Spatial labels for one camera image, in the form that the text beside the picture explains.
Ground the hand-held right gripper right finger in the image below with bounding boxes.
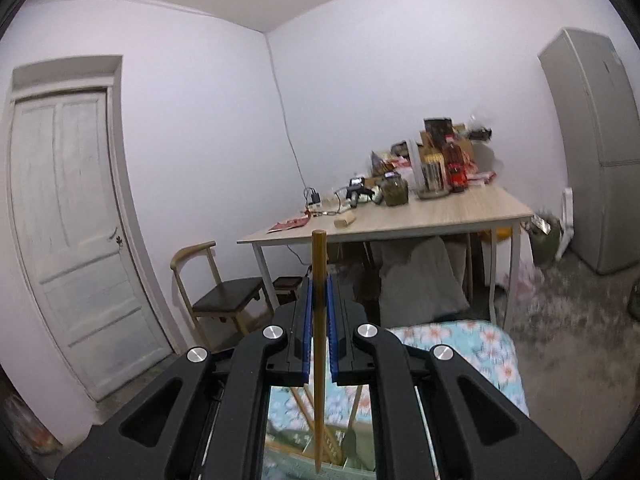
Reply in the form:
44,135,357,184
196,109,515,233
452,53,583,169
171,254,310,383
325,271,582,480

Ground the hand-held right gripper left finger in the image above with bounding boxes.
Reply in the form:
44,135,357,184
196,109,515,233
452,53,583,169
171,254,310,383
54,271,314,480

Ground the bundle of bamboo chopsticks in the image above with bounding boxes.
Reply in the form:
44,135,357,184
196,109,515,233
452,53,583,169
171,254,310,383
311,230,328,473

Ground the wooden chopstick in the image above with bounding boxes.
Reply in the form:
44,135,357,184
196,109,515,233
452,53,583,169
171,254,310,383
347,387,364,433
292,387,314,431

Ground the green utensil holder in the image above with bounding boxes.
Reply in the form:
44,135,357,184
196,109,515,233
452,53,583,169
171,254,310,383
265,422,376,472

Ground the small brown stool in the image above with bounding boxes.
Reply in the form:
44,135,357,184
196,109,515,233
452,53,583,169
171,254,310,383
272,275,306,306

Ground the wooden chair dark seat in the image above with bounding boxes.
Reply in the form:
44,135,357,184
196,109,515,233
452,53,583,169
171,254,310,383
170,240,273,353

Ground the grey cloth bundle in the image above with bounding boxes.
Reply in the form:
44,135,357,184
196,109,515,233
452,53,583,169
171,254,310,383
377,237,471,326

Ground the red packet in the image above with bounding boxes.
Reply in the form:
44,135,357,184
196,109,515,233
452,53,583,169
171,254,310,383
266,216,310,234

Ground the floral blue blanket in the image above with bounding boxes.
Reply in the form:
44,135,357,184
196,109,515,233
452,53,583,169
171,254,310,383
265,320,530,471

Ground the black device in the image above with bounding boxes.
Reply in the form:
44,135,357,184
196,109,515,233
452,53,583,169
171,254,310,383
347,176,377,206

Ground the glass jar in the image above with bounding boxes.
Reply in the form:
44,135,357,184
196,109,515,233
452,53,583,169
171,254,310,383
380,171,410,207

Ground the white table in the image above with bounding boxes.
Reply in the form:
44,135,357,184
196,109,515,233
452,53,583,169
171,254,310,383
236,182,535,331

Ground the clear plastic container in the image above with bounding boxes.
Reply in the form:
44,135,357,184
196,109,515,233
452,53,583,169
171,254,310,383
407,139,449,200

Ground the pink plastic bag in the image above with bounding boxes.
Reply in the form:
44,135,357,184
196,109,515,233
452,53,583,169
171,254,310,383
515,255,543,306

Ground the red label bottle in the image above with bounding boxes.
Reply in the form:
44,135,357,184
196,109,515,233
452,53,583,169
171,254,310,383
442,134,469,193

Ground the brown paper box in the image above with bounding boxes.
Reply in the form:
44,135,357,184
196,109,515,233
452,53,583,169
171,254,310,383
419,130,476,163

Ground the dark green bag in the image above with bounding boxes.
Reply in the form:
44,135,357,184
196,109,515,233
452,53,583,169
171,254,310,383
529,211,564,267

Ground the white panel door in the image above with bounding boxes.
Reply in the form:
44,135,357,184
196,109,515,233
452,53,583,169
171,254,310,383
7,87,173,401

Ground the white folding rack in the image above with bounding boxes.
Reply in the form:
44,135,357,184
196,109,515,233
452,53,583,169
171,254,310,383
557,187,576,261

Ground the translucent plastic bag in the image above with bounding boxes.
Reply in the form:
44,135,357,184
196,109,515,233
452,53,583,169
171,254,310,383
7,392,56,456

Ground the grey fridge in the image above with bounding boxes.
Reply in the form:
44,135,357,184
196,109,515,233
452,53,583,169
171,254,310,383
537,27,640,276

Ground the thin wall cable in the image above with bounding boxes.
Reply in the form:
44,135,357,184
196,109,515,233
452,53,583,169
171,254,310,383
266,35,311,193

